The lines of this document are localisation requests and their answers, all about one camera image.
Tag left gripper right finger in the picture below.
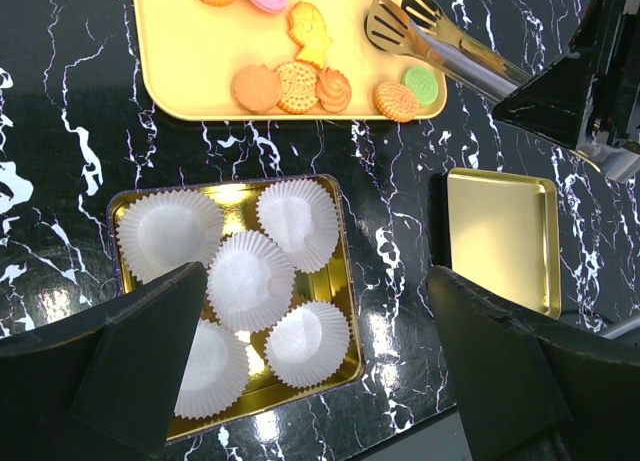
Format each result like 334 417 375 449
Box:
427 266 639 460

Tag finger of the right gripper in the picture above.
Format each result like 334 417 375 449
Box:
493 0 639 151

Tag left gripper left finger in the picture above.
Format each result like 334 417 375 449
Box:
1 262 206 460

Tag green round cookie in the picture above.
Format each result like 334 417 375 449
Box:
401 66 439 107

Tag metal tongs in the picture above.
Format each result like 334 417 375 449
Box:
363 0 640 184

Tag orange swirl cookie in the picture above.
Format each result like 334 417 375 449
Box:
316 68 352 113

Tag orange fish cookie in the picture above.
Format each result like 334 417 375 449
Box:
288 1 333 70

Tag plain orange round cookie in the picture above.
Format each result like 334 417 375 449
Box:
231 65 282 114

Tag white paper cup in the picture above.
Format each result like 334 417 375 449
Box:
207 230 295 332
174 319 249 419
116 190 224 283
257 179 339 273
265 301 351 389

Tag gold tin lid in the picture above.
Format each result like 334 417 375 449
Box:
445 168 562 319

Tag gold cookie tin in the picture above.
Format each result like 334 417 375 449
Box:
107 175 364 442

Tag orange embossed round cookie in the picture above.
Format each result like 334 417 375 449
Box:
374 81 420 123

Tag yellow plastic tray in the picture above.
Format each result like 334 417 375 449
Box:
133 0 417 122

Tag patterned orange round cookie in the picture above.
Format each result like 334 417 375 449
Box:
276 61 318 114

